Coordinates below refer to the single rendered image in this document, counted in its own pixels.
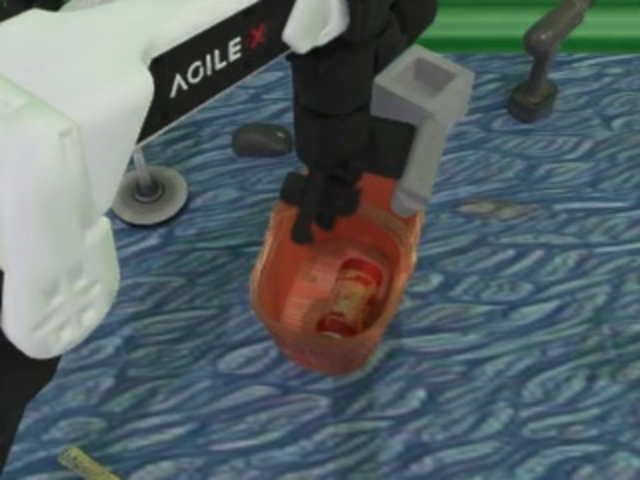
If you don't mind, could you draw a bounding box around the yellow measuring tape strip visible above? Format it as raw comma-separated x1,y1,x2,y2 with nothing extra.
56,445,122,480

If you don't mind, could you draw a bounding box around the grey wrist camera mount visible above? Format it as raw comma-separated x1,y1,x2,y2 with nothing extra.
371,46,476,215

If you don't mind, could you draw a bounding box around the small flat olive scrap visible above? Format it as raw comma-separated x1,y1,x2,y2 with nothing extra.
458,199,532,222

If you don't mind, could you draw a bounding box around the red and yellow can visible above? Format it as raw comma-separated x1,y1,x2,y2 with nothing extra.
314,256,389,342

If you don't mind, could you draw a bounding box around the grey round disc with handle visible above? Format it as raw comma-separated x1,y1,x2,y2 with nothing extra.
111,148,191,228

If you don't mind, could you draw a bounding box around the orange translucent plastic basket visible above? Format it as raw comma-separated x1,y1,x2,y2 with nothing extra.
249,168,427,375

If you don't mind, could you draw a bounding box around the green background panel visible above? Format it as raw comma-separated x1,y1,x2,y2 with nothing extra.
415,0,640,55

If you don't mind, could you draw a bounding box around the black computer mouse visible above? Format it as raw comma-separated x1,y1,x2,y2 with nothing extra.
231,122,294,158

